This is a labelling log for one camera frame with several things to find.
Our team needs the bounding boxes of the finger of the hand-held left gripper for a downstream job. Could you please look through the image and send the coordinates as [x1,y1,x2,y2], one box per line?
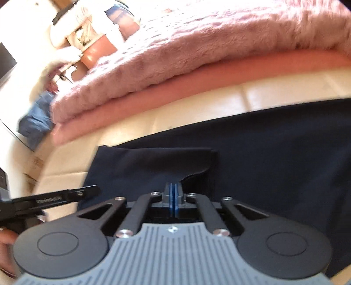
[67,185,100,202]

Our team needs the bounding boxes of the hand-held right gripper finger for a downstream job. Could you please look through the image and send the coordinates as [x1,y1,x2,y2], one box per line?
[77,183,174,239]
[174,183,270,238]

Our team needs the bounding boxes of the black pants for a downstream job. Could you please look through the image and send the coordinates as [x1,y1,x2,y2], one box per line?
[83,99,351,278]

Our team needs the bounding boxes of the person's left hand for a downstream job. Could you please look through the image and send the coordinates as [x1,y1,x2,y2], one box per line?
[0,230,17,279]

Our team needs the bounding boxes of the cardboard box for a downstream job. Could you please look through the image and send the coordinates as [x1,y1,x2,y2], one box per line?
[23,149,49,190]

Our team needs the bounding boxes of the blue jacket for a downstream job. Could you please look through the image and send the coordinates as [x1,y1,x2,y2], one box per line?
[17,91,56,151]

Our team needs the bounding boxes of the pink bed sheet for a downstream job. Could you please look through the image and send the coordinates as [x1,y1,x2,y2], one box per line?
[52,49,351,146]

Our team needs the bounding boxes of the white cloth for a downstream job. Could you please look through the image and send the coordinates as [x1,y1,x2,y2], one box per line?
[30,46,81,92]

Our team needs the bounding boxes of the brown plastic bin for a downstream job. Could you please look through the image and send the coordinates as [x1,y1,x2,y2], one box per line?
[80,32,119,69]

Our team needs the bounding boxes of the black screen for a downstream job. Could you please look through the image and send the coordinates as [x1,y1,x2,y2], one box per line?
[0,42,17,80]

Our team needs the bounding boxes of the fluffy purple blanket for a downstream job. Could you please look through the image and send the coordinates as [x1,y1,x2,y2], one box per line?
[52,0,351,124]

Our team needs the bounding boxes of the pink folded duvet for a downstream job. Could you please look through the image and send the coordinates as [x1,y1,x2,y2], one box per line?
[50,0,108,50]

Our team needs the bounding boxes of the blue patterned bedding bag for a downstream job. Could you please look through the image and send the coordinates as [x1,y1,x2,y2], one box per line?
[105,0,141,42]

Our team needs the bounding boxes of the metal chair frame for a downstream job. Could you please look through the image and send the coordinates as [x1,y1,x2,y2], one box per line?
[58,61,81,85]

